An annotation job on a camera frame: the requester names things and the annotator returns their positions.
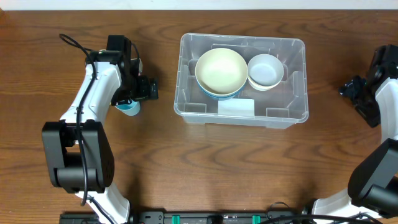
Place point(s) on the grey small bowl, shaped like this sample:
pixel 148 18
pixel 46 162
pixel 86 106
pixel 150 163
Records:
pixel 265 70

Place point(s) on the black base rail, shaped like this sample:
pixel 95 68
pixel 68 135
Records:
pixel 202 218

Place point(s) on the light blue plastic cup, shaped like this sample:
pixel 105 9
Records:
pixel 129 107

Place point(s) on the white label on bin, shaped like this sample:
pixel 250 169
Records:
pixel 236 107

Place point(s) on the clear plastic storage bin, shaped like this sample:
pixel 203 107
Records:
pixel 280 107

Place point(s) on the white small bowl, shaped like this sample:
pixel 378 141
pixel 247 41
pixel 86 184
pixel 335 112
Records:
pixel 262 88

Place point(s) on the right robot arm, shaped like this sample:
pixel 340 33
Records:
pixel 372 187

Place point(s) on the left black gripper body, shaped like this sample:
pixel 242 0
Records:
pixel 148 90

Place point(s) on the beige large bowl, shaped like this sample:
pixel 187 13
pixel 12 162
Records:
pixel 221 71

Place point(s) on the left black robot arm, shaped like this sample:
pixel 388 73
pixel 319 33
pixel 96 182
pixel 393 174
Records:
pixel 78 154

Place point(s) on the dark blue large bowl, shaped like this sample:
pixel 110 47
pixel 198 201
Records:
pixel 228 97

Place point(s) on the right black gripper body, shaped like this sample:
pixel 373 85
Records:
pixel 352 90

